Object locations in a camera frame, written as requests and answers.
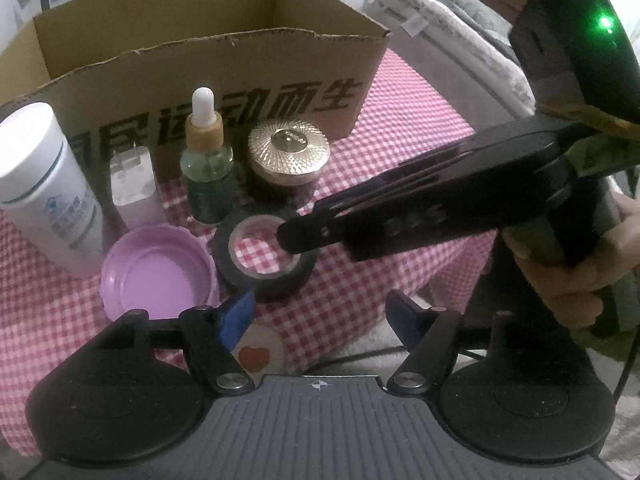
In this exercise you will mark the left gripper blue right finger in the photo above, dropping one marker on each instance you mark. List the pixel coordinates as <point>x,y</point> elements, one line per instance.
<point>430,337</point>

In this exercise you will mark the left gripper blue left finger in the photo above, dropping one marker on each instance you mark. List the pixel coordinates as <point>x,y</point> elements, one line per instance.
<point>211,335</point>

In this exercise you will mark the green dropper bottle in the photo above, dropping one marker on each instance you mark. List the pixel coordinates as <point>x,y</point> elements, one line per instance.
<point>207,162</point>

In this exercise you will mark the gold lid cream jar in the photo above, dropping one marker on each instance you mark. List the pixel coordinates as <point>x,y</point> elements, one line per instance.
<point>288,156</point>

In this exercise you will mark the person's right hand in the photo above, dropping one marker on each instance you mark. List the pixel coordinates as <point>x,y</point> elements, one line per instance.
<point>570,294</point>

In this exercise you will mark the black tape roll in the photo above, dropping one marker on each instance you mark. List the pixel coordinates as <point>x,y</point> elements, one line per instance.
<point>267,287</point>

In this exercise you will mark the purple plastic lid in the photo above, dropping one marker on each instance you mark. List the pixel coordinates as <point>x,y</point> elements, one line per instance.
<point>161,269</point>

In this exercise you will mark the pink checkered tablecloth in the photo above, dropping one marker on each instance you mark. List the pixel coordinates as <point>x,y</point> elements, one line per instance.
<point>46,315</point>

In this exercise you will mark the grey mattress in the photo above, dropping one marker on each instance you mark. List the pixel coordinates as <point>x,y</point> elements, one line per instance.
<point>482,85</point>

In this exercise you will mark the white charger plug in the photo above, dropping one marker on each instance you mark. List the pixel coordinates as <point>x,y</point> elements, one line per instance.
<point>134,189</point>

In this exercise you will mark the green blanket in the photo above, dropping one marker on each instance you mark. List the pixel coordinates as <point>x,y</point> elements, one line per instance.
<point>488,23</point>

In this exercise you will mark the white supplement bottle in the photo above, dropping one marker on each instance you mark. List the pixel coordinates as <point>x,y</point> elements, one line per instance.
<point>46,195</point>

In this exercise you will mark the brown cardboard box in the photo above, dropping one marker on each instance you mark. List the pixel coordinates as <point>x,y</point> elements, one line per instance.
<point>122,72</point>

